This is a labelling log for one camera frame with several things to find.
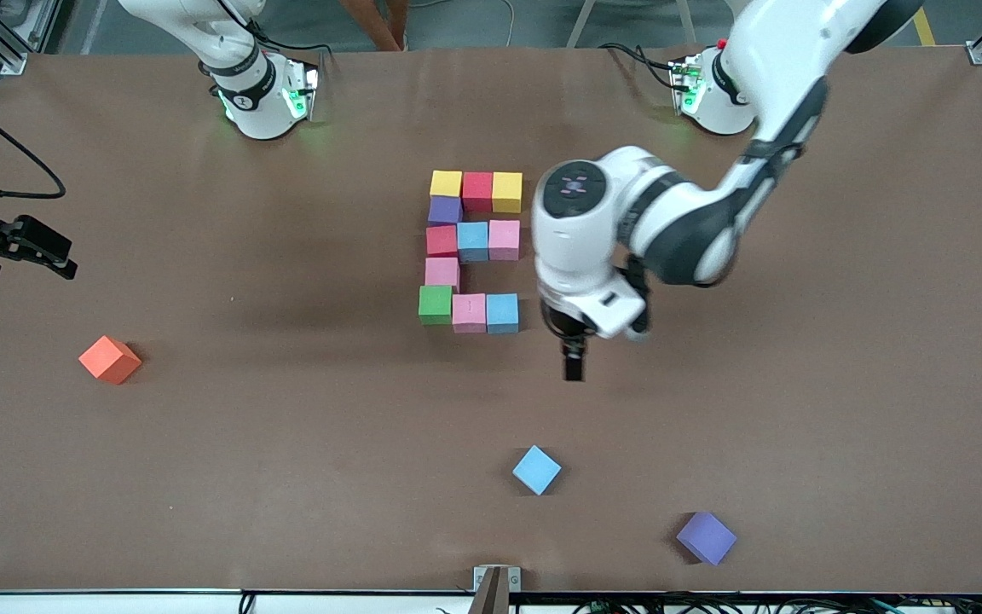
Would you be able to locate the brown table cover sheet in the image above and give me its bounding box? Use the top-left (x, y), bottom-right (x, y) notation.
top-left (0, 47), bottom-right (982, 594)

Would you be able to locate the person leg with sneaker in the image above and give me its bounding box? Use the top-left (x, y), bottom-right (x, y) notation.
top-left (338, 0), bottom-right (412, 52)

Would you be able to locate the green foam block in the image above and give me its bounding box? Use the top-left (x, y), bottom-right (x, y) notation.
top-left (419, 285), bottom-right (454, 327)

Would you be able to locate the pink foam block with slit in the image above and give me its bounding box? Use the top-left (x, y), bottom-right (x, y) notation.
top-left (452, 293), bottom-right (488, 334)

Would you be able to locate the blue foam block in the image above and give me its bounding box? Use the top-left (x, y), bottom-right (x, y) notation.
top-left (485, 293), bottom-right (520, 335)
top-left (511, 444), bottom-right (563, 496)
top-left (457, 221), bottom-right (490, 263)

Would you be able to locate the black left arm base cable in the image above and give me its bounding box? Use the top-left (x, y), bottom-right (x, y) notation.
top-left (600, 41), bottom-right (679, 90)

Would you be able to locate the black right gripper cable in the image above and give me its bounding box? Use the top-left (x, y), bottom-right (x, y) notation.
top-left (0, 90), bottom-right (66, 200)

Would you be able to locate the orange foam block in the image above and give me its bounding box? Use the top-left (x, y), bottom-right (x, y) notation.
top-left (78, 334), bottom-right (143, 386)

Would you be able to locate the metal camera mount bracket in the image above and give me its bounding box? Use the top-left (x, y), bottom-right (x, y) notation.
top-left (467, 565), bottom-right (523, 614)

